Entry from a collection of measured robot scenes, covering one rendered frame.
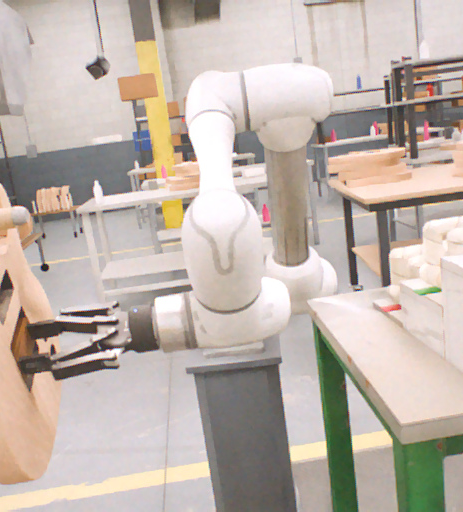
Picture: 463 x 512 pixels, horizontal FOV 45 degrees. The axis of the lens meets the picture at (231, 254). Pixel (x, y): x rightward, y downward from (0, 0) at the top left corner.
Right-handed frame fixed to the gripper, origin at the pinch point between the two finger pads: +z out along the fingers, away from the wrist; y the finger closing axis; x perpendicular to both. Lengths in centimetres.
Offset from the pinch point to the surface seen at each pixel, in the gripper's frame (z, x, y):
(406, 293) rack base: -64, -7, 6
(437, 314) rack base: -65, -3, -5
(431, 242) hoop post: -68, 2, 7
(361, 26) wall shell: -429, -245, 1089
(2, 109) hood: -8.7, 37.6, -0.6
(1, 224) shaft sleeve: -0.8, 18.6, 6.8
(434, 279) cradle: -67, -2, 2
